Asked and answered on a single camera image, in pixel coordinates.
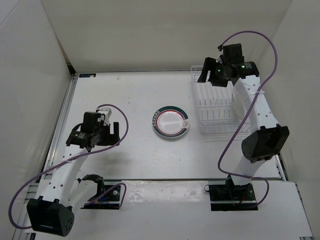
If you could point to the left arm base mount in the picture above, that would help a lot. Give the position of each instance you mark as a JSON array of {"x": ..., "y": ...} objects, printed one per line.
[{"x": 110, "y": 196}]

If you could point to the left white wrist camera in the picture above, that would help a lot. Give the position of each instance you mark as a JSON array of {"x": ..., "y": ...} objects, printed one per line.
[{"x": 105, "y": 114}]

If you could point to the blue table sticker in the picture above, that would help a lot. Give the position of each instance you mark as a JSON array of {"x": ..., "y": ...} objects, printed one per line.
[{"x": 87, "y": 75}]

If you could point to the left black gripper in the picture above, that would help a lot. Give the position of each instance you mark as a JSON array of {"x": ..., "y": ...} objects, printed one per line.
[{"x": 111, "y": 139}]

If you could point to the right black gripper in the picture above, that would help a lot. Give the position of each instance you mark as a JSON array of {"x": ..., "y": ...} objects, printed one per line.
[{"x": 210, "y": 64}]

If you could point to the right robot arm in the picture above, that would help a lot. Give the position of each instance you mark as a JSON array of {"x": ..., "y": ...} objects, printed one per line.
[{"x": 267, "y": 136}]

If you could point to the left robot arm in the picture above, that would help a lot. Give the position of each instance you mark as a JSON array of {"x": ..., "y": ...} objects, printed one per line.
[{"x": 53, "y": 212}]

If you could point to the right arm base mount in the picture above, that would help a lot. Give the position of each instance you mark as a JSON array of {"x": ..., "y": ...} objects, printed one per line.
[{"x": 224, "y": 196}]

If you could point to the white wire dish rack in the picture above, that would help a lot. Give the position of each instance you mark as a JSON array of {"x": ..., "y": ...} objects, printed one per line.
[{"x": 213, "y": 106}]

